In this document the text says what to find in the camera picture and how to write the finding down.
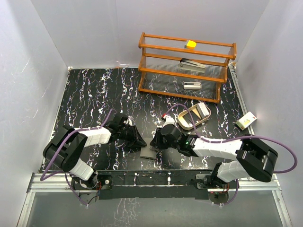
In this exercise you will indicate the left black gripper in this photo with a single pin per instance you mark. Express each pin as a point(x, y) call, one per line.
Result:
point(136, 141)

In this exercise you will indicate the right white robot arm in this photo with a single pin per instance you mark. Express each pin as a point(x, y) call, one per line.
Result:
point(248, 157)

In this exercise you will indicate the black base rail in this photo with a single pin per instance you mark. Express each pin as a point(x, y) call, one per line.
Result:
point(154, 184)

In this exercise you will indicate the stack of cards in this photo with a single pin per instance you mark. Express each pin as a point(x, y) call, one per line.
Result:
point(202, 109)

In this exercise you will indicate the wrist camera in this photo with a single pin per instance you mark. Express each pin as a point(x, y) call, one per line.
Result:
point(130, 121)
point(167, 119)

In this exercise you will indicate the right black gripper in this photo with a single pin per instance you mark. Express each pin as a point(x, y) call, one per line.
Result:
point(156, 142)

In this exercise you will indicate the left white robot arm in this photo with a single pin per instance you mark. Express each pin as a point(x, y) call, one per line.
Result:
point(65, 149)

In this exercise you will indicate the oval wooden tray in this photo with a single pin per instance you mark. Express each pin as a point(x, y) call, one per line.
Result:
point(181, 121)

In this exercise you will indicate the black credit card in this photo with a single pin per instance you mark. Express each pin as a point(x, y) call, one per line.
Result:
point(193, 119)

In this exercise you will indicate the orange wooden shelf rack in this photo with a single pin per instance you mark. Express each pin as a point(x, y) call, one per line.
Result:
point(162, 76)

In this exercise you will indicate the white card box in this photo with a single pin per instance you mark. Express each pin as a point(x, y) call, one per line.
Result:
point(246, 120)

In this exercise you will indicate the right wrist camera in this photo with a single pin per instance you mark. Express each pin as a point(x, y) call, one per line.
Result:
point(167, 119)

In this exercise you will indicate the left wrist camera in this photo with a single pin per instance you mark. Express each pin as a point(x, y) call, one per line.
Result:
point(130, 121)

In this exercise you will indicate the grey card holder wallet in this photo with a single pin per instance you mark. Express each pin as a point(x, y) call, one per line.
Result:
point(147, 152)

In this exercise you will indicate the grey black stapler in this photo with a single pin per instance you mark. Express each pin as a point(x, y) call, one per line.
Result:
point(187, 64)

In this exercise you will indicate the small white stapler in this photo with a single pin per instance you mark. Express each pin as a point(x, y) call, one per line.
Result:
point(192, 85)

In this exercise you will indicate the yellow white block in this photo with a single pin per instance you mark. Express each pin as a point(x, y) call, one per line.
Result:
point(190, 44)

